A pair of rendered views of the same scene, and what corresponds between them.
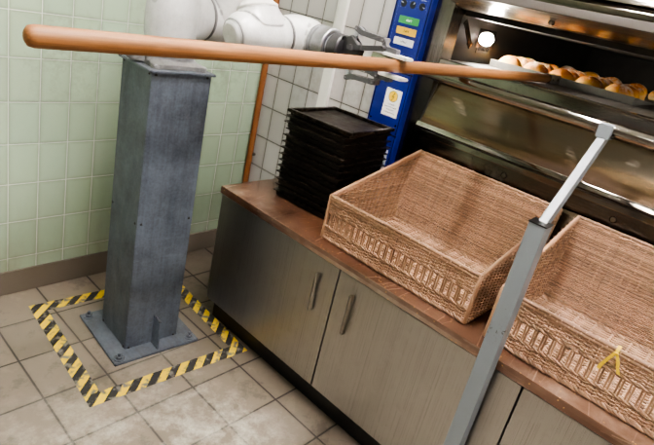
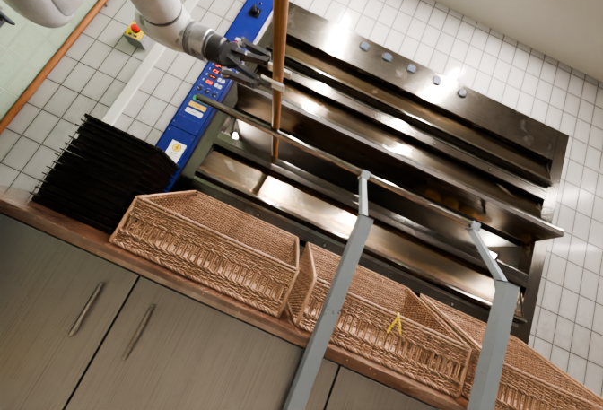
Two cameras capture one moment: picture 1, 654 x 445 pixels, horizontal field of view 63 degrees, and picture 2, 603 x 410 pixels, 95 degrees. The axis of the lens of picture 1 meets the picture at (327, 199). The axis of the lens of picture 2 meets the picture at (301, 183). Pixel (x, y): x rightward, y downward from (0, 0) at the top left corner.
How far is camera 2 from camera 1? 0.87 m
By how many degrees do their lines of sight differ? 52
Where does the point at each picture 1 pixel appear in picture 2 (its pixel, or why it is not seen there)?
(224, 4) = not seen: outside the picture
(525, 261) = (358, 246)
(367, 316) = (169, 328)
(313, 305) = (80, 327)
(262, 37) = not seen: outside the picture
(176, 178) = not seen: outside the picture
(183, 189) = not seen: outside the picture
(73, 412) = not seen: outside the picture
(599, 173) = (318, 216)
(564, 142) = (298, 196)
